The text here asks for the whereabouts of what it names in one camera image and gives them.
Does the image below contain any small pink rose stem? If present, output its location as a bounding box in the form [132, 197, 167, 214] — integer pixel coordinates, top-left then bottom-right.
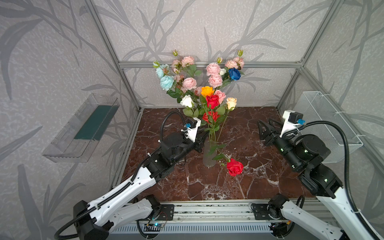
[214, 90, 227, 116]

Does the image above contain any peach rose stem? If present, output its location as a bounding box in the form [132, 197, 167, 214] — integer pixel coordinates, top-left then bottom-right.
[214, 98, 237, 141]

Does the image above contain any red rose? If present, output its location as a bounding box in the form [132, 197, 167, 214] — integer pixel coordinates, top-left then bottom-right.
[205, 94, 221, 142]

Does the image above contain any orange rose stem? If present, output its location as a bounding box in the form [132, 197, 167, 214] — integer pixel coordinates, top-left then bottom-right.
[201, 87, 215, 98]

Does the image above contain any pink peony stem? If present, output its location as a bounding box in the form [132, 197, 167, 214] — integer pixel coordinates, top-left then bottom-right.
[181, 78, 202, 97]

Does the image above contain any blue rose stem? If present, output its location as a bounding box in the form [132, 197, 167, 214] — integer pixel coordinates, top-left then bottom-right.
[228, 68, 242, 81]

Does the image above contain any pale green hydrangea stem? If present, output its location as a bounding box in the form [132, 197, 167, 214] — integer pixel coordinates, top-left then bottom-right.
[153, 61, 182, 99]

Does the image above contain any white rose stem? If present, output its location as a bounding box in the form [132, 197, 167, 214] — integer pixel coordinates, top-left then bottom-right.
[220, 69, 227, 76]

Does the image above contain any pink ranunculus stem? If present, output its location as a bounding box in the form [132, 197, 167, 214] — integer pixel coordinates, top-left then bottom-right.
[206, 63, 223, 88]

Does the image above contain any pink white carnation stem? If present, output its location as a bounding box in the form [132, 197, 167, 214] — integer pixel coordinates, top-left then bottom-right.
[171, 50, 197, 77]

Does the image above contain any clear frosted glass vase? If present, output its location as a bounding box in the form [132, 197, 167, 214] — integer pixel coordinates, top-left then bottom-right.
[203, 140, 216, 168]

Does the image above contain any pink lisianthus flower stem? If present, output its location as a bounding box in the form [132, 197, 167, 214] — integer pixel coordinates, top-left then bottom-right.
[225, 50, 245, 70]

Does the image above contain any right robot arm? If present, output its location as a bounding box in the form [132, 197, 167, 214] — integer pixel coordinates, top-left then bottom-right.
[258, 121, 382, 240]

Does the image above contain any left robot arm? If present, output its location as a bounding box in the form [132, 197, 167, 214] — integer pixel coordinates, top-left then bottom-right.
[54, 118, 208, 240]

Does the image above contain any pink rose bouquet stem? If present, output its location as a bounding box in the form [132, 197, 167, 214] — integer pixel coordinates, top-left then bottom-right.
[171, 60, 186, 89]

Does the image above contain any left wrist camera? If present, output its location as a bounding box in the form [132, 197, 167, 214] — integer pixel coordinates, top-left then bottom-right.
[182, 118, 201, 143]

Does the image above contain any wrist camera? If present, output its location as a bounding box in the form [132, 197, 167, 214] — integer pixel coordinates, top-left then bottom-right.
[280, 110, 305, 139]
[182, 118, 201, 143]

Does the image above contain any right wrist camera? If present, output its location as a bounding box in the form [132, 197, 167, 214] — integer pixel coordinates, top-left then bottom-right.
[280, 110, 305, 139]

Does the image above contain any white wire mesh basket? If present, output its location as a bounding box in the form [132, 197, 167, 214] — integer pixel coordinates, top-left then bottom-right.
[293, 91, 363, 164]

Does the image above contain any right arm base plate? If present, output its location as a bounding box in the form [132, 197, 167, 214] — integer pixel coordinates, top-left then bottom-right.
[251, 203, 289, 223]

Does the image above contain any aluminium front rail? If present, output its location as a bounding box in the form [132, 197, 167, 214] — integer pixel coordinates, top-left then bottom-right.
[86, 200, 340, 224]

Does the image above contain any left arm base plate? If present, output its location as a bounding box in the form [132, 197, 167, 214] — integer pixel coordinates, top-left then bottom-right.
[148, 204, 175, 221]

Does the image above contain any clear acrylic wall shelf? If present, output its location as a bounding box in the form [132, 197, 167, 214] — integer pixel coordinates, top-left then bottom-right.
[42, 94, 120, 163]

